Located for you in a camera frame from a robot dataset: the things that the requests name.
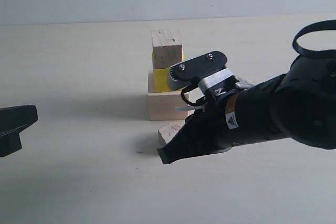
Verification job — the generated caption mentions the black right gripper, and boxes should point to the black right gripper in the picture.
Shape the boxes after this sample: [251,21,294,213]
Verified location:
[157,74,286,164]

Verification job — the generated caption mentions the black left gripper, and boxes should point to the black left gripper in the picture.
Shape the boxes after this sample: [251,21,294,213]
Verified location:
[0,105,38,157]

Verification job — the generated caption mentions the small wooden cube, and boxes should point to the small wooden cube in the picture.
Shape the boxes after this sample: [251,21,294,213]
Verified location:
[151,29,183,69]
[157,121,184,146]

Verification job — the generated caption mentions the yellow cube block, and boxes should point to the yellow cube block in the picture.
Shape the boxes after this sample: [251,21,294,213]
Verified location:
[152,52,185,93]

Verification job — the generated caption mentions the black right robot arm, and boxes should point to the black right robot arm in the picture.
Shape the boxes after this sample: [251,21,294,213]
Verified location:
[157,51,335,164]

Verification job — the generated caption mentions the large wooden block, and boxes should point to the large wooden block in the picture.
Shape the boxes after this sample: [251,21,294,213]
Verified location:
[147,72,194,121]

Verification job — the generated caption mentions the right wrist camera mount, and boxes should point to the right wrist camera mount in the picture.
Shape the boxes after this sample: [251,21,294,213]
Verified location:
[166,51,254,112]

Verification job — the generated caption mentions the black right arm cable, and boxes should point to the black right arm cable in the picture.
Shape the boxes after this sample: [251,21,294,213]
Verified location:
[292,19,336,58]

